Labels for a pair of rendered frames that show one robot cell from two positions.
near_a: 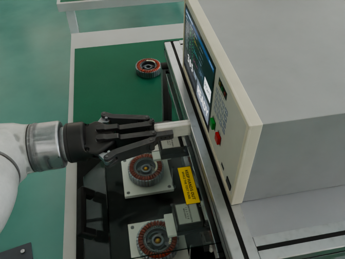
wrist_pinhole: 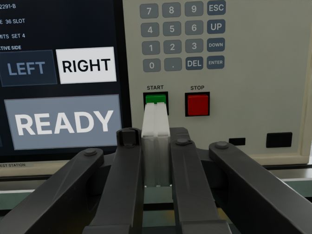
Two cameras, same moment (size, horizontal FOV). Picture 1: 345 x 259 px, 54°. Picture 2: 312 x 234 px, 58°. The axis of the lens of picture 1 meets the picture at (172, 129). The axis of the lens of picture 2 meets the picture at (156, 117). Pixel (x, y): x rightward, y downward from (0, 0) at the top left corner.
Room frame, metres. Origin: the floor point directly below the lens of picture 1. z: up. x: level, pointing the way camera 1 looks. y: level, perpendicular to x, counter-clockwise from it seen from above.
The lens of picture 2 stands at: (0.43, 0.16, 1.25)
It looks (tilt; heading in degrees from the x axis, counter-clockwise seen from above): 17 degrees down; 281
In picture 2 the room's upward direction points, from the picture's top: 3 degrees counter-clockwise
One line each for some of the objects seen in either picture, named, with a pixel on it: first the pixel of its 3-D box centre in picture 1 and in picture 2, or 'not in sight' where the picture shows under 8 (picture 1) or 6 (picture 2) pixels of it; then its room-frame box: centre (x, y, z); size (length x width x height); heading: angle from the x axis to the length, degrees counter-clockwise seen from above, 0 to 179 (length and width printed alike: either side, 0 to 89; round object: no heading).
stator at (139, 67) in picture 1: (148, 68); not in sight; (1.24, 0.11, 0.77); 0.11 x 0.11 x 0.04
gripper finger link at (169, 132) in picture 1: (160, 139); (197, 153); (0.44, 0.02, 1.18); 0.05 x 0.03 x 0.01; 101
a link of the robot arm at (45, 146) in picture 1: (50, 145); not in sight; (0.42, 0.23, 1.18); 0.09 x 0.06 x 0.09; 11
